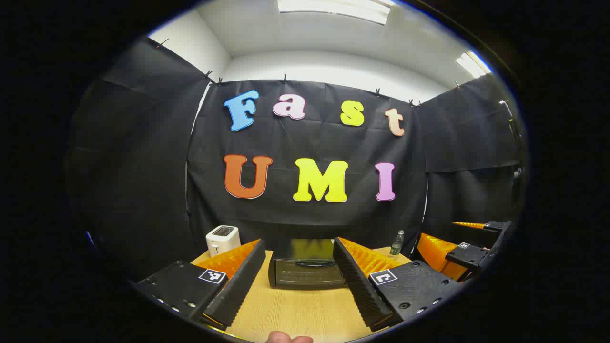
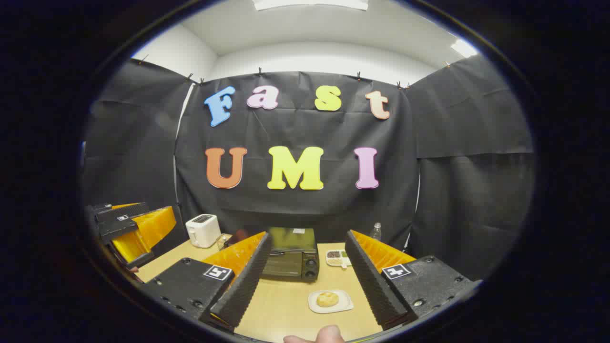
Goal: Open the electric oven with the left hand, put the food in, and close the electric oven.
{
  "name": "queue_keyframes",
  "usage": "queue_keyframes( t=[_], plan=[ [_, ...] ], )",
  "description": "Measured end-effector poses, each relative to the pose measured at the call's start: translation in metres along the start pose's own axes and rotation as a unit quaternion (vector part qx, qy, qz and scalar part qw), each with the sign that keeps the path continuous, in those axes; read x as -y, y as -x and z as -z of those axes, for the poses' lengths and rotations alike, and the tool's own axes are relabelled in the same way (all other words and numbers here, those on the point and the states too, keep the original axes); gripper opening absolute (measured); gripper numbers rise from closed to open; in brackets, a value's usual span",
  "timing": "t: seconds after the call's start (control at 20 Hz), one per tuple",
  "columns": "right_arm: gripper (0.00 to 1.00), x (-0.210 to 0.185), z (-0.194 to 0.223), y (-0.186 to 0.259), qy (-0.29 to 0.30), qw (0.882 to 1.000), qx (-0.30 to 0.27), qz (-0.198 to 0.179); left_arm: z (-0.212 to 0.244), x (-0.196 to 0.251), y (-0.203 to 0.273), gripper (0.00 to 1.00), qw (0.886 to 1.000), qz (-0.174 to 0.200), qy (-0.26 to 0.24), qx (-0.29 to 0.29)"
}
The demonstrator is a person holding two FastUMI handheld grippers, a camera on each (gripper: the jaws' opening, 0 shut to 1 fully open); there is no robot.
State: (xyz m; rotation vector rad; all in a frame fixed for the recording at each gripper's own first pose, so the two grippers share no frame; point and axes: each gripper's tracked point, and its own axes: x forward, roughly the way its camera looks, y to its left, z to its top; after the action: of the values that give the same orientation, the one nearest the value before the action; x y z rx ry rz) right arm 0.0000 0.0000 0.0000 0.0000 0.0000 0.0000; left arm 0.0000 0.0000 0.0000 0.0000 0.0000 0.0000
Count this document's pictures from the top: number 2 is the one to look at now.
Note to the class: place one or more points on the white square plate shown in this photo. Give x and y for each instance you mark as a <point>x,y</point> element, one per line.
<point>345,305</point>

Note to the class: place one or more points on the black electric oven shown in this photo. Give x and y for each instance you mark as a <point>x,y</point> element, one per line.
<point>293,259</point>

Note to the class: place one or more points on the white toaster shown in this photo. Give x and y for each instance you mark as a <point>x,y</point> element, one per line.
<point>203,230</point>

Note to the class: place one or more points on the white divided tray of grains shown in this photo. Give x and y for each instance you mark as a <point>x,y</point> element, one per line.
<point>336,257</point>

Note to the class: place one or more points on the clear plastic water bottle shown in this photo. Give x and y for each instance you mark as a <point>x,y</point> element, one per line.
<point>376,232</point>

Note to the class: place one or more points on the round golden bread bun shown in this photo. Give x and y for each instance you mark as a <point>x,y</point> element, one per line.
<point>328,299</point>

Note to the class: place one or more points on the long ceiling light panel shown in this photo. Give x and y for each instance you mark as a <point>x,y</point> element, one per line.
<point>310,4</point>

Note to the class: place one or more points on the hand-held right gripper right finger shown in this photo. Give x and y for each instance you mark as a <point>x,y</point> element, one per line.
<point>369,276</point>

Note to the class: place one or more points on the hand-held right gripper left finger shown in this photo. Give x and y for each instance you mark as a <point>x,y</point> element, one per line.
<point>245,281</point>

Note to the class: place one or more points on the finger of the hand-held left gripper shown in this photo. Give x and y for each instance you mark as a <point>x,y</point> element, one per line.
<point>100,208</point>
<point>147,228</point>

